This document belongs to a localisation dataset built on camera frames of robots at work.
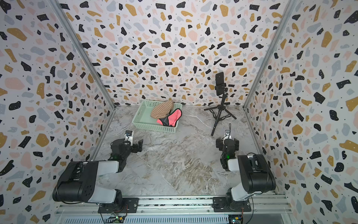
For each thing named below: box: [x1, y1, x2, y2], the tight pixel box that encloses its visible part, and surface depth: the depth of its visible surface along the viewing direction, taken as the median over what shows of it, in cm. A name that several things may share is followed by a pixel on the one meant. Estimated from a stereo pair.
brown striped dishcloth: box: [151, 99, 174, 119], surface depth 116 cm
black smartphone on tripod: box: [214, 71, 227, 96], surface depth 91 cm
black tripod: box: [203, 87, 237, 137], surface depth 104 cm
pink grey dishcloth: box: [156, 108, 183, 127], surface depth 106 cm
